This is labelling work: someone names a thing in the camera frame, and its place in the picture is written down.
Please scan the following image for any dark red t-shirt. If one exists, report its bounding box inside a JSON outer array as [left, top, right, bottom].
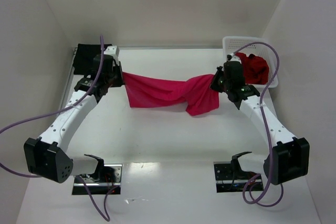
[[236, 52, 269, 85]]

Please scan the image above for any pink t-shirt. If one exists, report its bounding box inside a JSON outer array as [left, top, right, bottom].
[[123, 72, 219, 116]]

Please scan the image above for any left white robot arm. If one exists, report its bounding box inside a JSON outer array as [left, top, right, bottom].
[[24, 46, 124, 183]]

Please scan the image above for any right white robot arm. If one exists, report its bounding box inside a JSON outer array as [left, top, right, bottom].
[[210, 61, 310, 185]]

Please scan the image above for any black folded t-shirt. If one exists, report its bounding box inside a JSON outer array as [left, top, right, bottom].
[[72, 44, 101, 79]]

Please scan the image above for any white plastic basket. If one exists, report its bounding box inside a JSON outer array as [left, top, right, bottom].
[[222, 36, 278, 89]]

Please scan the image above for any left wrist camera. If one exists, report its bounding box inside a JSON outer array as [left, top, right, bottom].
[[104, 46, 120, 57]]

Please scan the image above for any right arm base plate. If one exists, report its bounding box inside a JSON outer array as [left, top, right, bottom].
[[214, 162, 256, 193]]

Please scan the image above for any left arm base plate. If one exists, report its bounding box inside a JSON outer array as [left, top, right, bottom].
[[71, 164, 123, 196]]

